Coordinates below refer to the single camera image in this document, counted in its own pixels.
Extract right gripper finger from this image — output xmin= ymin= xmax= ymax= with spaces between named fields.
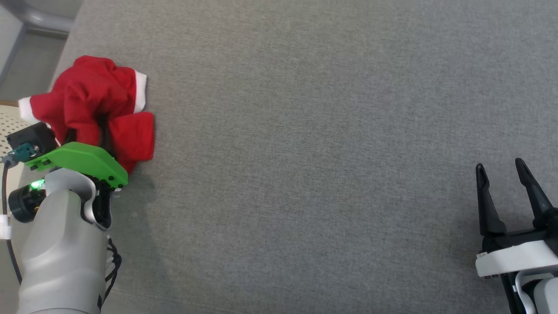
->
xmin=514 ymin=157 xmax=558 ymax=231
xmin=475 ymin=163 xmax=508 ymax=239

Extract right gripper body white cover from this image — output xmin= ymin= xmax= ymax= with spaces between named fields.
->
xmin=475 ymin=222 xmax=558 ymax=278

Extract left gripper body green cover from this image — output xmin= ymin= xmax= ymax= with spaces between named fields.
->
xmin=24 ymin=142 xmax=129 ymax=190

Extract red shorts with white hem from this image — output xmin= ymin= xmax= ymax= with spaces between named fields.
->
xmin=18 ymin=55 xmax=156 ymax=175

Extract beige perforated laundry basket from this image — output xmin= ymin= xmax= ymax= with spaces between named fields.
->
xmin=0 ymin=103 xmax=32 ymax=184

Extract teal left cable connector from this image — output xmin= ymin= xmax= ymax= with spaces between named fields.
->
xmin=2 ymin=143 xmax=40 ymax=164

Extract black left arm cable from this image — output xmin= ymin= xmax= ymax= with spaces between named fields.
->
xmin=0 ymin=160 xmax=23 ymax=285

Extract grey side post with bracket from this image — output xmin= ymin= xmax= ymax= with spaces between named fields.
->
xmin=0 ymin=0 xmax=84 ymax=37

